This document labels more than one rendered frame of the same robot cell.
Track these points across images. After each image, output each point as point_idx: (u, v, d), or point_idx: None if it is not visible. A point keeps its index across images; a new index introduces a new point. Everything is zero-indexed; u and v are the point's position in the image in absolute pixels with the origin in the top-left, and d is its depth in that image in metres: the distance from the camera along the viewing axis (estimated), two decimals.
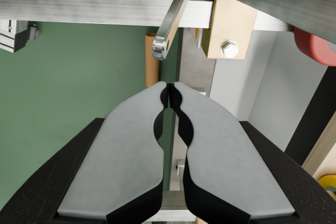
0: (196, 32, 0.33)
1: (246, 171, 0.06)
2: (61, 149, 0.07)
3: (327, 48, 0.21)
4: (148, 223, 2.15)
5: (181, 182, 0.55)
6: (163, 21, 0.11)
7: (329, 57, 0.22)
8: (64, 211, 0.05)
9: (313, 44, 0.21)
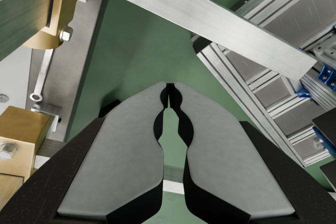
0: None
1: (246, 171, 0.06)
2: (61, 149, 0.07)
3: None
4: None
5: None
6: None
7: None
8: (64, 211, 0.05)
9: None
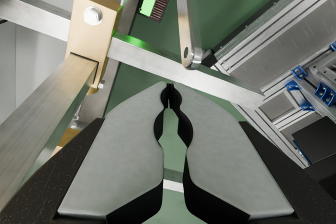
0: None
1: (246, 171, 0.06)
2: (61, 149, 0.07)
3: None
4: None
5: None
6: (188, 42, 0.11)
7: None
8: (64, 211, 0.05)
9: None
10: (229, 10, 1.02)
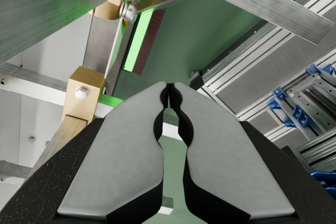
0: None
1: (246, 171, 0.06)
2: (61, 149, 0.07)
3: None
4: None
5: None
6: None
7: None
8: (64, 211, 0.05)
9: None
10: (215, 35, 1.11)
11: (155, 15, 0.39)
